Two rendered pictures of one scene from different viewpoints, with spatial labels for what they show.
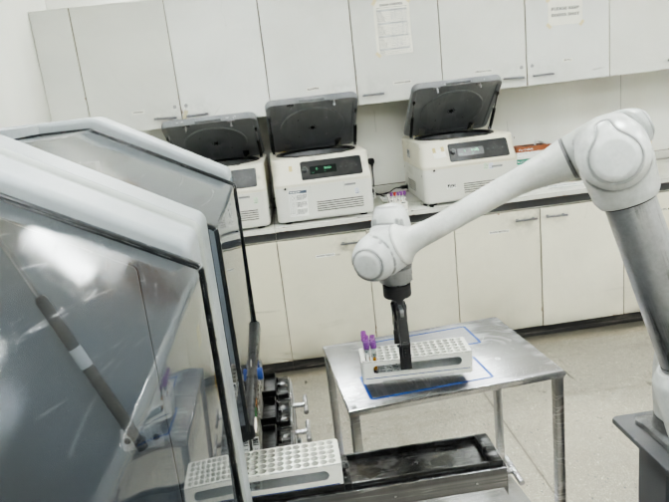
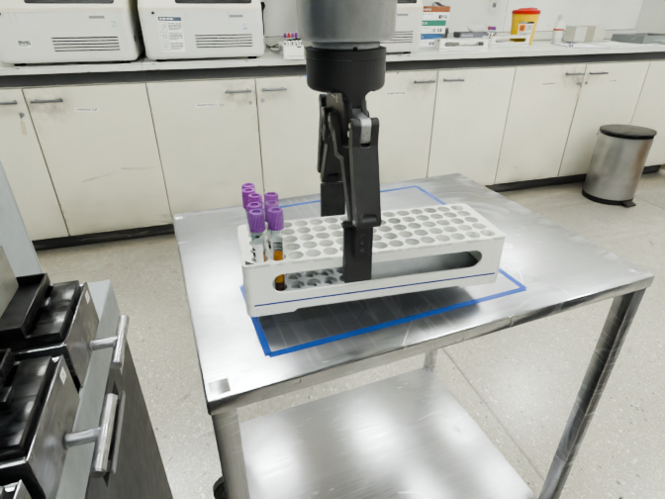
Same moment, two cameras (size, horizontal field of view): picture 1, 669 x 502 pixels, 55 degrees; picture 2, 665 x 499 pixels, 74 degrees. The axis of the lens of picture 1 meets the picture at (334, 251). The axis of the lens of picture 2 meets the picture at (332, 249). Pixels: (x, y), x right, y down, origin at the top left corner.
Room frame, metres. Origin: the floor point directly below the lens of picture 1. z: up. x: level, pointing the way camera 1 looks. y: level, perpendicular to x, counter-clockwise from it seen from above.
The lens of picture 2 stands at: (1.18, -0.04, 1.14)
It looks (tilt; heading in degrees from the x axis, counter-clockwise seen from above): 29 degrees down; 347
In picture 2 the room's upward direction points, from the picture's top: straight up
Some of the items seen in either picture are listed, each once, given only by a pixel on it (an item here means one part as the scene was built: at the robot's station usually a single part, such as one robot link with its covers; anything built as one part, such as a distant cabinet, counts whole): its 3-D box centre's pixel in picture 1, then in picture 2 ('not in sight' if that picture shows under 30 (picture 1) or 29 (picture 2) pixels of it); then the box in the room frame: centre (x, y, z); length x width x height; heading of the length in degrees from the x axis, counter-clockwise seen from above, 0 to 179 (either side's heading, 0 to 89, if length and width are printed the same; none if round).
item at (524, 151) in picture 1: (532, 148); (428, 10); (4.09, -1.33, 1.10); 0.24 x 0.13 x 0.10; 92
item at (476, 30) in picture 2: not in sight; (474, 34); (4.06, -1.65, 0.97); 0.24 x 0.12 x 0.13; 83
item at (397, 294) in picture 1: (397, 299); (345, 96); (1.61, -0.15, 1.06); 0.08 x 0.07 x 0.09; 1
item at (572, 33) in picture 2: not in sight; (584, 33); (4.23, -2.62, 0.95); 0.25 x 0.11 x 0.10; 90
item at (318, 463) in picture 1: (273, 472); not in sight; (1.23, 0.19, 0.83); 0.30 x 0.10 x 0.06; 94
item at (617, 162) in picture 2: not in sight; (617, 163); (3.46, -2.47, 0.23); 0.38 x 0.31 x 0.46; 4
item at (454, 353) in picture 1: (414, 360); (368, 253); (1.61, -0.18, 0.88); 0.30 x 0.10 x 0.06; 91
